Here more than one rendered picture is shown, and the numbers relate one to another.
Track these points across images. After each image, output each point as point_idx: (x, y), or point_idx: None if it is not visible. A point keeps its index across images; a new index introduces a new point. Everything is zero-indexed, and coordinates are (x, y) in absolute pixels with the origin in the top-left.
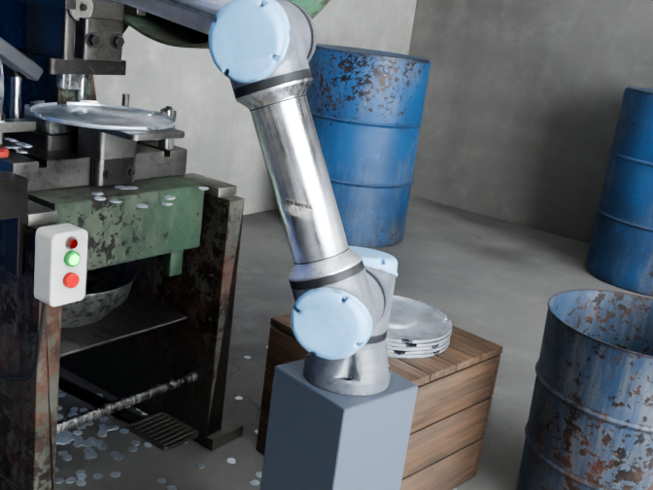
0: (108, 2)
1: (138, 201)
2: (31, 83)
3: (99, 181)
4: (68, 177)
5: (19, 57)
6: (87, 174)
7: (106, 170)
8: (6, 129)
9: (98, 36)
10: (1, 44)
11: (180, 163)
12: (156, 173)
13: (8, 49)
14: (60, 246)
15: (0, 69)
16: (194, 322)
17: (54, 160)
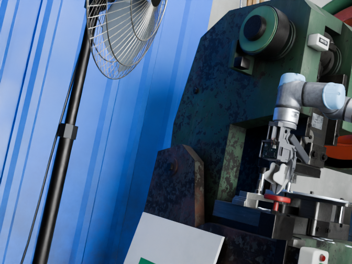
0: (318, 137)
1: (336, 247)
2: (251, 185)
3: (313, 232)
4: (297, 228)
5: (301, 150)
6: (305, 228)
7: (317, 227)
8: (262, 198)
9: (317, 152)
10: (296, 141)
11: (345, 233)
12: (335, 236)
13: (298, 144)
14: (316, 259)
15: (294, 154)
16: None
17: (293, 216)
